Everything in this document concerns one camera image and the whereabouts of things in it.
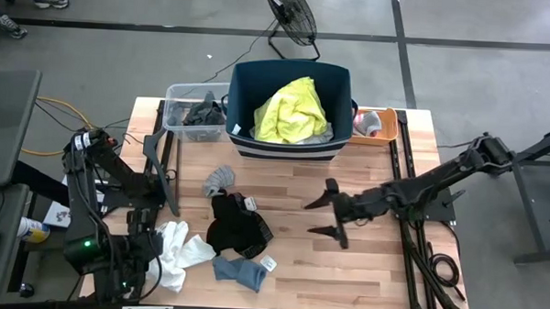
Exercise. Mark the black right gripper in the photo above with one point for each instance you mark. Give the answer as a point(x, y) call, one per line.
point(353, 205)

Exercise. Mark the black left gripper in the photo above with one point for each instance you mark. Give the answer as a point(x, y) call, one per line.
point(139, 246)

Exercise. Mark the white cloth garment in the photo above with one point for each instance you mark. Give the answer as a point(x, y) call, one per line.
point(184, 257)

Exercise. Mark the black briefs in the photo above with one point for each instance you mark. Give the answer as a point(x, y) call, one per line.
point(233, 226)

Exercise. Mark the blue sock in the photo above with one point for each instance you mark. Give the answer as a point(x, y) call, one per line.
point(243, 270)

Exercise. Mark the pink striped grey sock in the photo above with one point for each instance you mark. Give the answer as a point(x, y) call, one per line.
point(368, 123)

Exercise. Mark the yellow t-shirt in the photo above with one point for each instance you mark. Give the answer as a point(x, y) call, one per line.
point(290, 114)

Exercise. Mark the dark grey Puma boxers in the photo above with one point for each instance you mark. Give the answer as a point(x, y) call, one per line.
point(203, 113)

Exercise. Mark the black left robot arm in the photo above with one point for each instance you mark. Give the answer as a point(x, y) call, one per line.
point(79, 189)

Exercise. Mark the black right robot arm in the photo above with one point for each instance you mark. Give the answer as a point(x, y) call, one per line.
point(439, 178)

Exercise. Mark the white paper tag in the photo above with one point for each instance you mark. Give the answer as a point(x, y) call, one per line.
point(267, 263)
point(251, 203)

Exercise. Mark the white printed box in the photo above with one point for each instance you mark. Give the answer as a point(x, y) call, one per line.
point(55, 215)

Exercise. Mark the white yellow spray can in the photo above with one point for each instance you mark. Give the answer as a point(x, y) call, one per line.
point(34, 231)

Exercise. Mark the orange plastic bin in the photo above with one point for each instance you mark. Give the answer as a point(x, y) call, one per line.
point(388, 126)

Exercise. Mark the black caster wheel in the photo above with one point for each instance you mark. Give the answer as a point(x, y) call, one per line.
point(26, 290)

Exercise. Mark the clear plastic bin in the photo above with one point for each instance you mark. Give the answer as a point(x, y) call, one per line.
point(173, 123)

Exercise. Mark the grey computer desk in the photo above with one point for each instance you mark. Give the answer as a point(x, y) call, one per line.
point(7, 209)

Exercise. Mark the navy white striped fabric basket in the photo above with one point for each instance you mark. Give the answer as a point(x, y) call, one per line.
point(259, 80)

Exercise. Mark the dark grey side table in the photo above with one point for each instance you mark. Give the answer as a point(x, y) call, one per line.
point(7, 127)

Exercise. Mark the black metal stand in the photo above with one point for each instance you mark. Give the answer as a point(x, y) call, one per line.
point(526, 191)

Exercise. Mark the black floor fan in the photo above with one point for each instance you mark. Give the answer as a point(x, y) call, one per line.
point(291, 13)

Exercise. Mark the black aluminium table frame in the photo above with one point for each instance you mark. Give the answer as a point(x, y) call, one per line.
point(404, 145)

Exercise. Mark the black diagonal frame brace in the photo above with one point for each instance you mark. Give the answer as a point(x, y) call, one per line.
point(40, 183)

